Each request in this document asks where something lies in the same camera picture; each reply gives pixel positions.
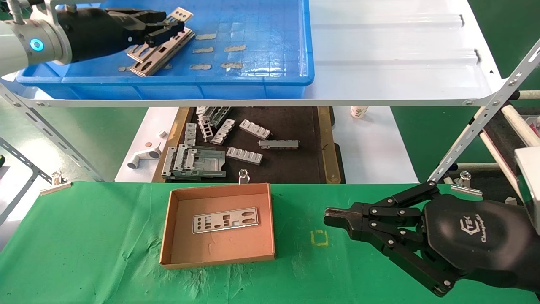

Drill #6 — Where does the dark grey metal bar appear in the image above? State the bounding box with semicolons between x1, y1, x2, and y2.
258;139;300;150

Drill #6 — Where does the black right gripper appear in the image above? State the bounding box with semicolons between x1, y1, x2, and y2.
324;181;540;297

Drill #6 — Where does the white pipe fitting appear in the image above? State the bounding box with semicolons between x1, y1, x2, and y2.
127;143;162;170

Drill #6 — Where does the grey perforated angle bar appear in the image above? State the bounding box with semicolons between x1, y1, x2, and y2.
0;82;104;183
428;38;540;183

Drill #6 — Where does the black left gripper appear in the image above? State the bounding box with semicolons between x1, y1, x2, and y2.
57;8;186;64

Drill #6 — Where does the grey perforated angle frame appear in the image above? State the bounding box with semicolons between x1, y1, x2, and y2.
0;137;52;225

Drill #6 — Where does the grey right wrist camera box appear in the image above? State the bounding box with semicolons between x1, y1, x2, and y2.
514;146;540;235

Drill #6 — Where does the grey metal bracket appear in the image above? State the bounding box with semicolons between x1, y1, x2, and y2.
162;146;178;178
174;144;197;172

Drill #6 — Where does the grey metal bracket part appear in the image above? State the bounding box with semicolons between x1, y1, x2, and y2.
204;107;232;127

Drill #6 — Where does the silver metal IO shield plate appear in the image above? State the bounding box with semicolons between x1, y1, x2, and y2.
192;207;259;234
130;29;196;77
127;7;194;63

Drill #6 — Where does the white metal shelf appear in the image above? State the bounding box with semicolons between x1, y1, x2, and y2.
0;0;505;108

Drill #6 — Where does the grey ribbed metal part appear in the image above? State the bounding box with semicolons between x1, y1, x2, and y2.
210;119;236;146
226;147;263;165
239;119;272;140

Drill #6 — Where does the blue plastic tray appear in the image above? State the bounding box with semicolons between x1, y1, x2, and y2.
16;0;315;100

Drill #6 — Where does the grey ladder shaped part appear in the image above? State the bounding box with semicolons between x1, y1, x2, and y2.
198;115;214;142

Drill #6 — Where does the long white rod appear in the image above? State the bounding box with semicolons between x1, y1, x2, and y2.
480;130;524;199

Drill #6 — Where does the large grey flat plate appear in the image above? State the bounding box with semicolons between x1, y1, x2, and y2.
186;147;227;179

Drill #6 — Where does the black mat wooden frame tray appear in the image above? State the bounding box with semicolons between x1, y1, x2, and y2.
153;107;346;185

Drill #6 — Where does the green table cloth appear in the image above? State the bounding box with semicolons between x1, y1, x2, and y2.
0;182;540;304

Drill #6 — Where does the brown cardboard box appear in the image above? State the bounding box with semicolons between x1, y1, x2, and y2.
159;183;276;269

